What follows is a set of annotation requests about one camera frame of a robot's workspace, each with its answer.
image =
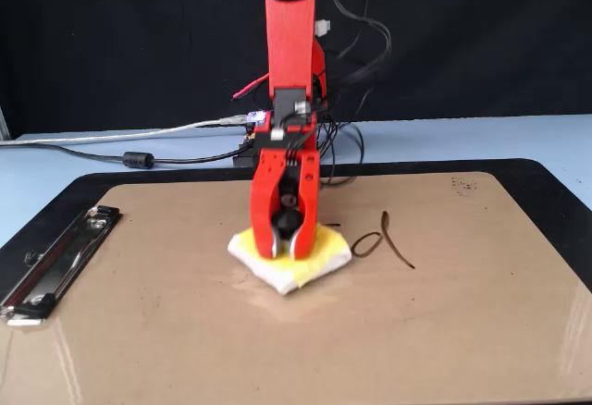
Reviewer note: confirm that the brown clipboard board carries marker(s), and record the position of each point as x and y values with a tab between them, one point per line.
296	331

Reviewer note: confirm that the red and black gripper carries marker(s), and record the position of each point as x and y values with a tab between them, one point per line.
289	139

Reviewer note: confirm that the black rectangular desk mat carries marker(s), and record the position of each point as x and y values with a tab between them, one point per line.
55	192

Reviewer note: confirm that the black backdrop cloth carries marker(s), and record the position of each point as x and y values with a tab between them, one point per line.
115	44

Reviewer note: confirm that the black robot base board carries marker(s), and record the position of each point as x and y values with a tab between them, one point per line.
245	157

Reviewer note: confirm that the silver metal clipboard clip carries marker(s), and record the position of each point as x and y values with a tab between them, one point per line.
60	261

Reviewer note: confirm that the yellow sponge with black knob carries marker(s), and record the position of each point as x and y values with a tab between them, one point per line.
277	275

